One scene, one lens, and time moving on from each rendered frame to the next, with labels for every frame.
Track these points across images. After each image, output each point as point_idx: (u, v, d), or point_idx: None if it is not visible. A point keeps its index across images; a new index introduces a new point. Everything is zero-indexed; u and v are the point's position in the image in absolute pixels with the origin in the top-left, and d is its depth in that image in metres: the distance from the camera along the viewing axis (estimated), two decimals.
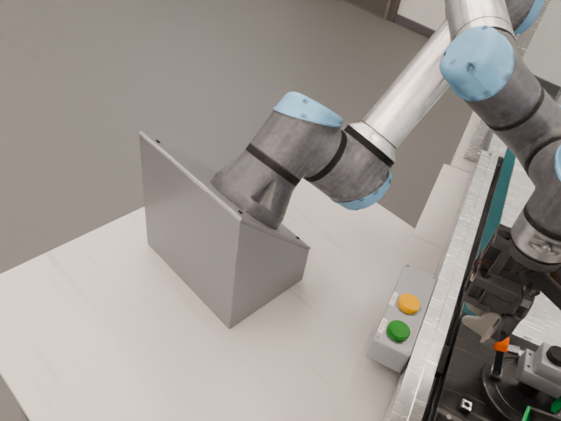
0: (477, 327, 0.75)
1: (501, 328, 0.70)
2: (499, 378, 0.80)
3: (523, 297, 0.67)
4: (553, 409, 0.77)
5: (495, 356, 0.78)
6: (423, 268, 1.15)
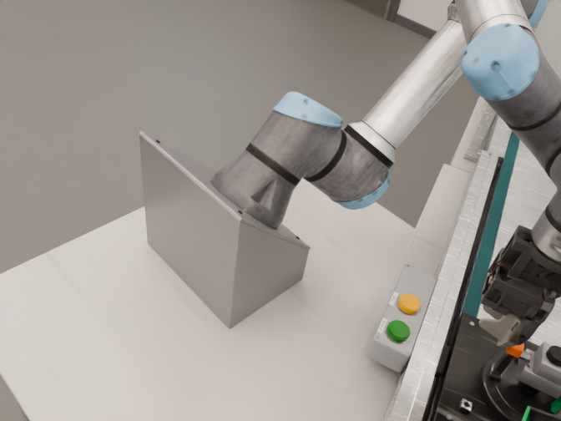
0: (495, 331, 0.73)
1: (520, 332, 0.68)
2: (499, 378, 0.80)
3: (543, 300, 0.66)
4: (553, 409, 0.77)
5: (503, 357, 0.78)
6: (423, 268, 1.15)
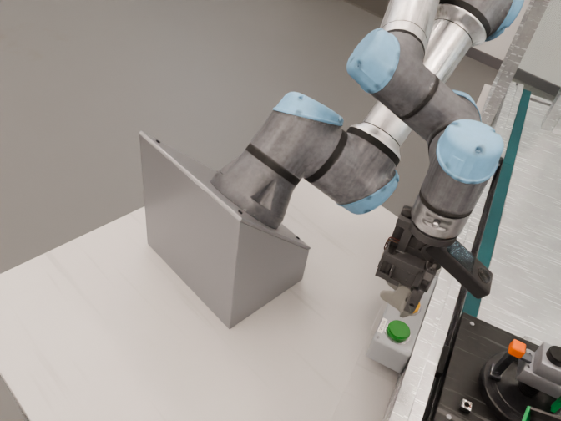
0: (393, 301, 0.82)
1: (409, 301, 0.77)
2: (499, 378, 0.80)
3: (425, 271, 0.74)
4: (553, 409, 0.77)
5: (504, 358, 0.78)
6: None
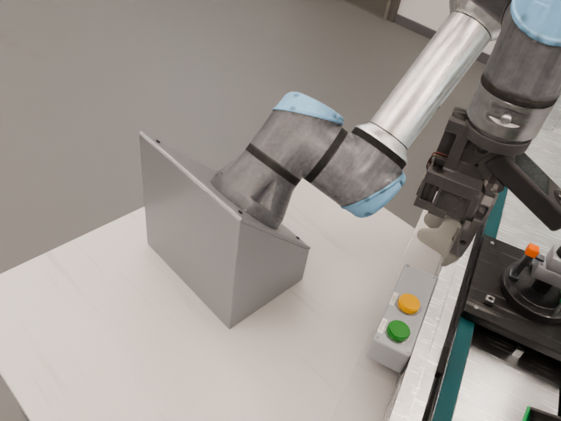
0: (435, 243, 0.63)
1: (459, 236, 0.58)
2: (517, 279, 0.97)
3: (483, 195, 0.55)
4: None
5: (522, 260, 0.95)
6: (423, 268, 1.15)
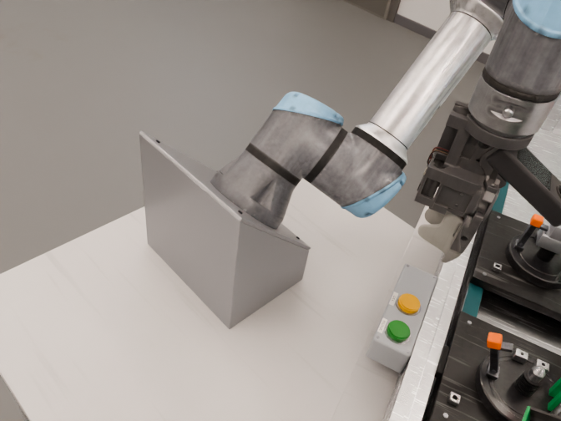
0: (436, 239, 0.63)
1: (461, 232, 0.58)
2: (523, 248, 1.04)
3: (485, 190, 0.55)
4: None
5: (527, 230, 1.01)
6: (423, 268, 1.15)
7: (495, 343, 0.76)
